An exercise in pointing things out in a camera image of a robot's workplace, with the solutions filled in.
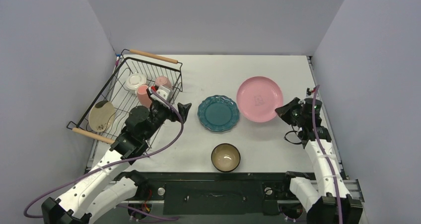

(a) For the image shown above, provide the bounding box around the dark pink mug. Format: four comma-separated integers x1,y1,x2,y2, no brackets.
136,84,152,108

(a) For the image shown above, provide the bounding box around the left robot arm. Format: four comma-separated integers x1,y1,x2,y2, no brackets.
41,97,192,224

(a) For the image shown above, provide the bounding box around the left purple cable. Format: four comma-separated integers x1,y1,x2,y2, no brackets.
23,89,185,222

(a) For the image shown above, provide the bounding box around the black bowl cream inside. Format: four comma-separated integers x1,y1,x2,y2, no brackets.
211,143,241,172

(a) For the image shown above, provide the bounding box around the pink plastic plate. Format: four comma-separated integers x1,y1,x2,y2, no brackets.
236,76,283,123

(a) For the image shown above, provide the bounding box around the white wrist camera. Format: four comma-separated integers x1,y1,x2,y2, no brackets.
147,86,172,102
306,88,314,97

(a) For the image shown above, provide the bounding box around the white cup with black rim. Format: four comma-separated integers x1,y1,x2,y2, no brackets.
125,73,147,94

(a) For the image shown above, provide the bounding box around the cream and black small plate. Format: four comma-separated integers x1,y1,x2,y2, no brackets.
88,100,116,133

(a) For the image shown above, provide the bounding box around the teal scalloped ceramic plate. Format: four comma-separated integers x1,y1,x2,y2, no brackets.
197,95,240,133

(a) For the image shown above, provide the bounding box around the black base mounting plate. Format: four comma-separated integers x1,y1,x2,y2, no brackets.
102,171,340,216

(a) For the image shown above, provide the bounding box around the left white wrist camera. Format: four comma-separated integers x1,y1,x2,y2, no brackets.
147,86,172,102

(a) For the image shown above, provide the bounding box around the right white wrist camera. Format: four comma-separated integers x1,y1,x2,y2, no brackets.
306,88,314,97

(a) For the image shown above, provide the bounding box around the black wire dish rack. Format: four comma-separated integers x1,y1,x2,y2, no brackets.
67,49,183,139

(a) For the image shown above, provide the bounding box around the purple cable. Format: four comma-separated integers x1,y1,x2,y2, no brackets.
310,84,345,224
23,89,185,222

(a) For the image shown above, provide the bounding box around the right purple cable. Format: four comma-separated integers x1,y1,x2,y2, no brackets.
310,84,345,224

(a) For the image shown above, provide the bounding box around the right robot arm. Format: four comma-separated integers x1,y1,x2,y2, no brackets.
275,97,363,224

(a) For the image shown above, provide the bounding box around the light pink mug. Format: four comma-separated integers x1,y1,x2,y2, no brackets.
154,76,173,89

